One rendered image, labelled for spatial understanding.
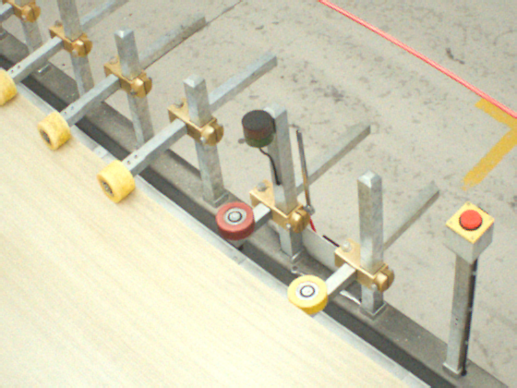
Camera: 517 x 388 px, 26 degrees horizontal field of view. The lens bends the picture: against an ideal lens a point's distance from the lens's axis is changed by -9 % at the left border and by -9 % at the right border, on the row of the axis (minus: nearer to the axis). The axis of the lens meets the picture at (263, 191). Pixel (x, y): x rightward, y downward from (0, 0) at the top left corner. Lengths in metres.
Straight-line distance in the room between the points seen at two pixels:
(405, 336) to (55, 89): 1.26
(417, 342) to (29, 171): 1.00
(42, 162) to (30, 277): 0.35
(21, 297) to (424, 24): 2.28
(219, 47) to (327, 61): 0.40
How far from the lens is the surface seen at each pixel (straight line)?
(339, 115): 4.00
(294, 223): 2.60
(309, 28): 4.33
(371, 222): 2.35
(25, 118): 2.91
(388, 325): 2.62
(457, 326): 2.38
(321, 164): 2.70
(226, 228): 2.55
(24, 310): 2.52
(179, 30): 2.93
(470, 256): 2.13
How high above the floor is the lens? 2.87
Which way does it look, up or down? 49 degrees down
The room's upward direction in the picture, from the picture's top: 8 degrees counter-clockwise
